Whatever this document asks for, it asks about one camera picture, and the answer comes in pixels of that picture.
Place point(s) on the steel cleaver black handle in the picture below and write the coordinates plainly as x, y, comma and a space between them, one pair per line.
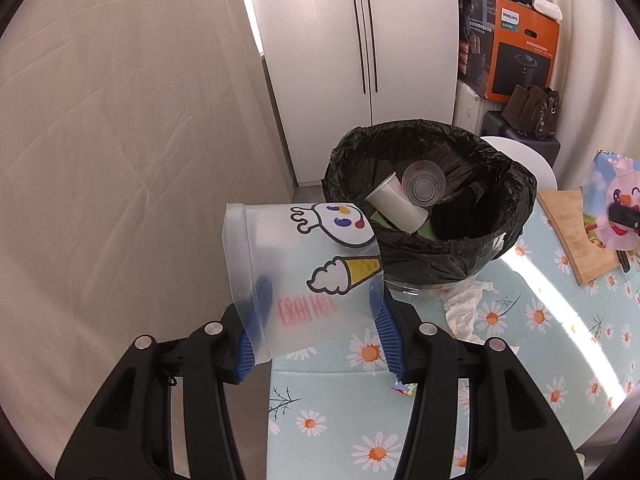
624, 260

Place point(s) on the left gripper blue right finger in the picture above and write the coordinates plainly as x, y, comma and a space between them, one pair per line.
513, 432

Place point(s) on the black suitcase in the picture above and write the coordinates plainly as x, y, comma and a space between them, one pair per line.
494, 124

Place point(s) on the white paper cup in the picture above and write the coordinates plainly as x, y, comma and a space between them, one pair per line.
390, 200

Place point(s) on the white radiator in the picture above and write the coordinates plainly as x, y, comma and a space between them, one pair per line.
469, 108

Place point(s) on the white pouch on box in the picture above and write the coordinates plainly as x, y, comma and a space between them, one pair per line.
548, 9

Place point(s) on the brown leather bag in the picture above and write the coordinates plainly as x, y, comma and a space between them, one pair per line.
533, 111

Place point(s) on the pink cartoon snack wrapper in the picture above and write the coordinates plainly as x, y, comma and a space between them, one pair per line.
611, 179

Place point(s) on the beige curtain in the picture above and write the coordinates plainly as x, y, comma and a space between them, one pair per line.
127, 127

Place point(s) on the orange Philips cardboard box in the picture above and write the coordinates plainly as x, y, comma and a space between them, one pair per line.
504, 44

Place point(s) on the white round chair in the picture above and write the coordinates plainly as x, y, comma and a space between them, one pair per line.
527, 157

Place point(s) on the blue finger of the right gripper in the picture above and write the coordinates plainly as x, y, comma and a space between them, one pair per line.
624, 217

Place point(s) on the cartoon ice cream plastic cup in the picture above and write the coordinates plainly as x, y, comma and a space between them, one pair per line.
301, 274

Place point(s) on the wooden cutting board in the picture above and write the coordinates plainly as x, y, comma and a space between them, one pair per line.
587, 259

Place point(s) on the long white tissue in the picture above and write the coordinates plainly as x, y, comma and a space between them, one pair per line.
460, 302

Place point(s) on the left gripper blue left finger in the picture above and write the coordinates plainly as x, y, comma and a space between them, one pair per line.
125, 431

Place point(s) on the blue colourful snack wrapper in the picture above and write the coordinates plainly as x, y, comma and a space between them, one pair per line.
405, 389

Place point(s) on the white double door cabinet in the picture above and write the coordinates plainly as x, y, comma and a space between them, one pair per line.
338, 64

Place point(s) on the black lined trash bin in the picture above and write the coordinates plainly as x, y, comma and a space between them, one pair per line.
365, 156

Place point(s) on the black cloth with plastic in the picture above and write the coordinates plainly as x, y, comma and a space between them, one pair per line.
476, 207

